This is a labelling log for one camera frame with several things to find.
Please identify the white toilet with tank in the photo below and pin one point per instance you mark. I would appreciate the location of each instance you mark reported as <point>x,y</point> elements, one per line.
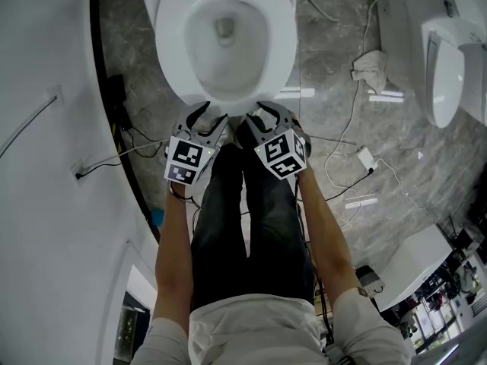
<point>445,70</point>

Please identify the white power adapter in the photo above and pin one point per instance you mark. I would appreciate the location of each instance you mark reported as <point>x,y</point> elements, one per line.
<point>367,159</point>

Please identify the dark glass window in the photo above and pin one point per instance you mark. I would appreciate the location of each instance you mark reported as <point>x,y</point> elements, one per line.
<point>131,329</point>

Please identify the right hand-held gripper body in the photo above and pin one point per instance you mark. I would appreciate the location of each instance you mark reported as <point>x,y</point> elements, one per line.
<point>281,154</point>

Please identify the crumpled white cloth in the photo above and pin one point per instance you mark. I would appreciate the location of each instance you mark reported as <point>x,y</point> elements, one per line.
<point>371,70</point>

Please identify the person's left forearm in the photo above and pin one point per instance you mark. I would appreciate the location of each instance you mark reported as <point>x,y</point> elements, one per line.
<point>173,249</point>

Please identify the dark equipment clutter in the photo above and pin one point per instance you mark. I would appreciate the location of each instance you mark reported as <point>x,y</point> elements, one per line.
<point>456,291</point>

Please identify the person's beige shirt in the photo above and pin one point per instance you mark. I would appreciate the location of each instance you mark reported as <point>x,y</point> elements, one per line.
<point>251,333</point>

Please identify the person's right hand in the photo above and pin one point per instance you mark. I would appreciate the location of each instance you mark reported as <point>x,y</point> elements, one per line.
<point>304,143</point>

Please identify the person's right forearm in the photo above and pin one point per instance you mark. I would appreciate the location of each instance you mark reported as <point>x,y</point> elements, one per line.
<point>327,242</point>

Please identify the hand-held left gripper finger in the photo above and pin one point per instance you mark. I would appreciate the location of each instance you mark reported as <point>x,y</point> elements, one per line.
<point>213,131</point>
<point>184,122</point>

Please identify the person's dark trousers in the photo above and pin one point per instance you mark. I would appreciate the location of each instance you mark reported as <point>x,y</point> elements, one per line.
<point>258,234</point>

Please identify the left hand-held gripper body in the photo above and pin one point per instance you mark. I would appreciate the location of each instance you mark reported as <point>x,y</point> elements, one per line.
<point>186,158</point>

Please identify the white box-shaped fixture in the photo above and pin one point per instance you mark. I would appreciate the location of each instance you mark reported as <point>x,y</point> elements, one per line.
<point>414,264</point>

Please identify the small blue object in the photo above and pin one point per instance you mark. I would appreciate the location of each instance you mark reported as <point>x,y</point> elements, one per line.
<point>158,218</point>

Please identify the white oval toilet bowl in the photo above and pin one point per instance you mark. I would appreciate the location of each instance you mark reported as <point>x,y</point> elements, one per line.
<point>228,67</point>

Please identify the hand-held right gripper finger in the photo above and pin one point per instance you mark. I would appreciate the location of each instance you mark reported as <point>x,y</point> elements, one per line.
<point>285,118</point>
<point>258,133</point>

